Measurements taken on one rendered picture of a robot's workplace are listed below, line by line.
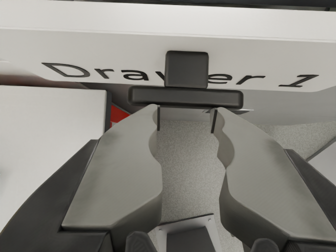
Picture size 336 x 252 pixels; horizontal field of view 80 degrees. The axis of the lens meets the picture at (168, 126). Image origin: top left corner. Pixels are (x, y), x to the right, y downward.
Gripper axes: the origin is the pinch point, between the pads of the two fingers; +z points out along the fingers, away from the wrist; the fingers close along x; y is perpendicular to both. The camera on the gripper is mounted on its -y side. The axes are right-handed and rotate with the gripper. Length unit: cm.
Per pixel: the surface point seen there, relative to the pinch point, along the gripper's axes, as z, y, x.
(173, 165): 66, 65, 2
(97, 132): 11.9, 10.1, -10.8
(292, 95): 22.1, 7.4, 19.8
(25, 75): 18.0, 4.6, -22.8
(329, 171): 64, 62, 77
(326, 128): 79, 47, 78
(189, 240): 39, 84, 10
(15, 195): 6.8, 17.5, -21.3
